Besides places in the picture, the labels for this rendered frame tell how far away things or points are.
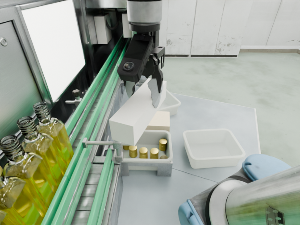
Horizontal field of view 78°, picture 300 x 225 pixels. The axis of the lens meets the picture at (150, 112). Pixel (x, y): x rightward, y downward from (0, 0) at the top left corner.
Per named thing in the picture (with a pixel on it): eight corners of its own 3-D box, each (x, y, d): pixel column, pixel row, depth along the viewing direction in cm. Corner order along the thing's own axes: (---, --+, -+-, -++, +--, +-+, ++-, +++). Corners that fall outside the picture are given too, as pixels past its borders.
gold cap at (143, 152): (147, 154, 80) (147, 147, 77) (147, 160, 77) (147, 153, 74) (139, 154, 80) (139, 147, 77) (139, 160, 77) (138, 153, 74)
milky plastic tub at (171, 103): (163, 98, 124) (163, 86, 119) (181, 116, 107) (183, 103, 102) (138, 104, 118) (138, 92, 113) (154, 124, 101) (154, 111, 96)
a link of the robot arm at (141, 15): (155, 2, 35) (117, 0, 38) (154, 28, 38) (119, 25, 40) (167, -1, 41) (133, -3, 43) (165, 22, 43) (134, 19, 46)
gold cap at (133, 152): (138, 151, 81) (137, 144, 78) (137, 158, 78) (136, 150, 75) (129, 151, 81) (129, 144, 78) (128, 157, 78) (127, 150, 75)
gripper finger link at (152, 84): (170, 99, 54) (163, 68, 50) (164, 110, 49) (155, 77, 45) (160, 99, 55) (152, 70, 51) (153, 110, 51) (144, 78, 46)
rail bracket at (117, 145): (89, 154, 64) (81, 126, 57) (137, 155, 64) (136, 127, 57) (86, 161, 62) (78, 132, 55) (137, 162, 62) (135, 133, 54)
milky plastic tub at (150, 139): (121, 143, 87) (119, 129, 82) (169, 144, 87) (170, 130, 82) (114, 175, 73) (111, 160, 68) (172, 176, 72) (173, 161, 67)
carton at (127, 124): (165, 97, 62) (166, 81, 59) (134, 146, 44) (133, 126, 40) (148, 94, 64) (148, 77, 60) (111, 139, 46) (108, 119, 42)
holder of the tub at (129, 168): (110, 144, 87) (107, 131, 83) (168, 145, 87) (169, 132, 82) (101, 175, 73) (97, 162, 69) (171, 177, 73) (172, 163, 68)
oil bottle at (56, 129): (62, 167, 60) (40, 114, 48) (80, 168, 60) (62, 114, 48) (55, 183, 56) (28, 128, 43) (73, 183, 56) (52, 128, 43)
